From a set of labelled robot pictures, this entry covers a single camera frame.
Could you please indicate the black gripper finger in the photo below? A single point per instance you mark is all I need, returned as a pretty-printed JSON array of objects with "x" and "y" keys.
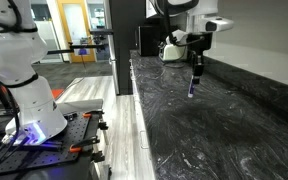
[
  {"x": 200, "y": 68},
  {"x": 194, "y": 58}
]

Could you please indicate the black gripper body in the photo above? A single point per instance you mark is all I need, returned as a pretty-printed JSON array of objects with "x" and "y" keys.
[{"x": 199, "y": 43}]

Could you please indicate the purple white marker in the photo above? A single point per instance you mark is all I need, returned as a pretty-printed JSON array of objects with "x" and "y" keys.
[{"x": 191, "y": 88}]

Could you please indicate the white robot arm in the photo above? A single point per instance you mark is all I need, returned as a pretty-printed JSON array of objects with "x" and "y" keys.
[{"x": 39, "y": 118}]

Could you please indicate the white toaster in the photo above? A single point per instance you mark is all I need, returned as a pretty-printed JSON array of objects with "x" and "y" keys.
[{"x": 169, "y": 52}]

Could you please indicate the black microwave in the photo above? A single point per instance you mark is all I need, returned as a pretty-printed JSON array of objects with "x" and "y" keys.
[{"x": 149, "y": 38}]

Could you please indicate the black refrigerator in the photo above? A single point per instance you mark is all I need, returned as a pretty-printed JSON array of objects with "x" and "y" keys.
[{"x": 123, "y": 17}]

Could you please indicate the orange black clamp rear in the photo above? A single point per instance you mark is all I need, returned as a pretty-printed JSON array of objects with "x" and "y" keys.
[{"x": 89, "y": 114}]

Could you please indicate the orange black clamp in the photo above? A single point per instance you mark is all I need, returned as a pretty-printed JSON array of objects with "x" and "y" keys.
[
  {"x": 76, "y": 148},
  {"x": 89, "y": 114}
]

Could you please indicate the yellow framed door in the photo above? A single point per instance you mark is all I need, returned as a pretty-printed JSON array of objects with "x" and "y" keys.
[{"x": 75, "y": 22}]

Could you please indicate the orange black clamp front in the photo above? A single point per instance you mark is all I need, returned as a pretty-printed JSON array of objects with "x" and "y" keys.
[{"x": 76, "y": 148}]

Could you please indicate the black perforated mounting board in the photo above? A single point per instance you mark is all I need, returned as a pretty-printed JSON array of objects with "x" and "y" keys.
[{"x": 52, "y": 152}]

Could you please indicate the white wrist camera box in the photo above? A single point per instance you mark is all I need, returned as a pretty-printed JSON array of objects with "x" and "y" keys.
[{"x": 214, "y": 24}]

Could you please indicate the silver drawer handle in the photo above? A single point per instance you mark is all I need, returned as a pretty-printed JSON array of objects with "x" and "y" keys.
[{"x": 143, "y": 140}]

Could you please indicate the black camera tripod rig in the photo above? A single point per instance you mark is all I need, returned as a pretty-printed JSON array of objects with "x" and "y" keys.
[{"x": 81, "y": 49}]

